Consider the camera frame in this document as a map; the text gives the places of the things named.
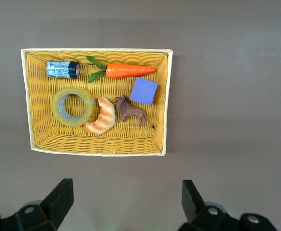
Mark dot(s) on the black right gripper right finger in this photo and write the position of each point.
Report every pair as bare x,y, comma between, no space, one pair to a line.
203,219

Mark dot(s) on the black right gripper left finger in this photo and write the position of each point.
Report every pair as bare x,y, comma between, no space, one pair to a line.
46,214

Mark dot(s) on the clear yellowish tape roll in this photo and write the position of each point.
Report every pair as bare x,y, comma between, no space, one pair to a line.
70,123

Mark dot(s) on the yellow wicker basket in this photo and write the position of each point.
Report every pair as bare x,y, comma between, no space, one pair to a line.
46,137

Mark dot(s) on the toy croissant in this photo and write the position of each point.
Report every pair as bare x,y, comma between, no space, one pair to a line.
105,115

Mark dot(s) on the brown toy lion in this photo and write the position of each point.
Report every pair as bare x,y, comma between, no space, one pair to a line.
131,111

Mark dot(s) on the purple foam cube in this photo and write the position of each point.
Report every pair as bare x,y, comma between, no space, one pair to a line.
143,91

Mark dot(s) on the small can with black lid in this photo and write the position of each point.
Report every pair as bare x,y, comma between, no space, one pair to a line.
58,69

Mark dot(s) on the orange toy carrot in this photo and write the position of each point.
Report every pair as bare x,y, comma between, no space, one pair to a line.
128,71

